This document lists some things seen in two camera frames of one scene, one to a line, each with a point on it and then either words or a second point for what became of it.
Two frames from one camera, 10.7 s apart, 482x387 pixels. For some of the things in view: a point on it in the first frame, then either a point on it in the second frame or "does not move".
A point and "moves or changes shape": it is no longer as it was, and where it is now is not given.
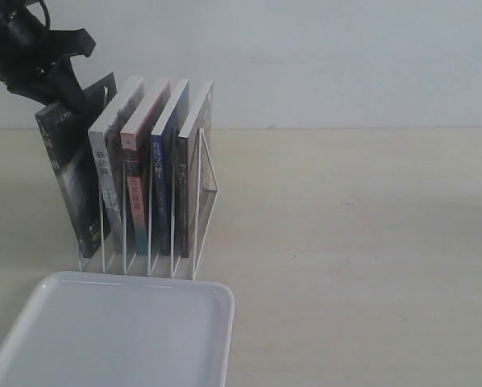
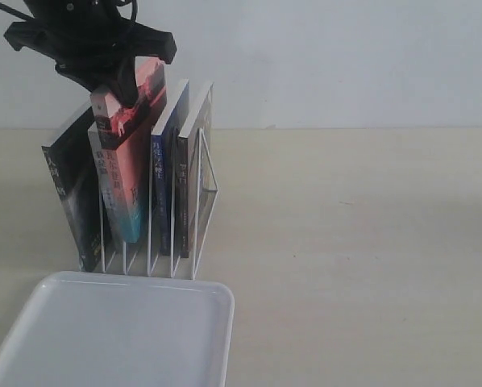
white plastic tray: [119, 329] does not move
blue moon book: [160, 163] does not move
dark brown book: [193, 173] does not move
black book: [64, 136] moves or changes shape
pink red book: [135, 139] moves or changes shape
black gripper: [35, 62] to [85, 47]
